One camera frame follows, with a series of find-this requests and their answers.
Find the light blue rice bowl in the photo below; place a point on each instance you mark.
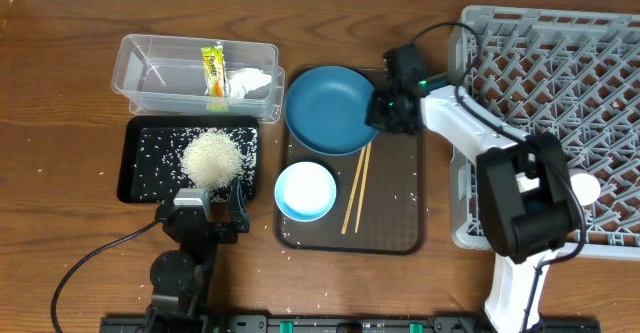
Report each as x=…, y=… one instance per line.
x=305, y=191

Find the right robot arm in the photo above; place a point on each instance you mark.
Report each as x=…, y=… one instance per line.
x=527, y=204

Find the brown serving tray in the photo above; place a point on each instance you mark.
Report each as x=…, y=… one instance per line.
x=390, y=219

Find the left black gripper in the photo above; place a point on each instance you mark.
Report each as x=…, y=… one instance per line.
x=240, y=218

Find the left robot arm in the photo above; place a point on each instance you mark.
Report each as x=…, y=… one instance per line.
x=181, y=278

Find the grey dishwasher rack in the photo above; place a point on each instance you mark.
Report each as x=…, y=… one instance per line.
x=576, y=75

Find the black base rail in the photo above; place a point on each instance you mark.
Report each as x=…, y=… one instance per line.
x=262, y=324

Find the clear plastic bin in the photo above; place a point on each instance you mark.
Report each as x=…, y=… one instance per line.
x=165, y=75

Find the white paper cup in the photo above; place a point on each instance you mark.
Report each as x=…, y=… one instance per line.
x=585, y=186

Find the right wooden chopstick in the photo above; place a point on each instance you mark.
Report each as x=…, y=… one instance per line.
x=363, y=174

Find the white napkin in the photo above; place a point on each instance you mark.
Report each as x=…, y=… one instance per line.
x=247, y=80

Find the pile of white rice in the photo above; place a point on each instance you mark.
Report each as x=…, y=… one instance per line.
x=212, y=160

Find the dark blue plate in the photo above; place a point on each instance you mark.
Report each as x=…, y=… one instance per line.
x=326, y=109

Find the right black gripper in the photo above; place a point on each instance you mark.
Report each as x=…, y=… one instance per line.
x=378, y=117

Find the green snack wrapper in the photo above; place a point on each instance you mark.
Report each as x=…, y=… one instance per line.
x=215, y=77

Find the black rectangular bin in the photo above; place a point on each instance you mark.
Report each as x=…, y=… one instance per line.
x=150, y=168

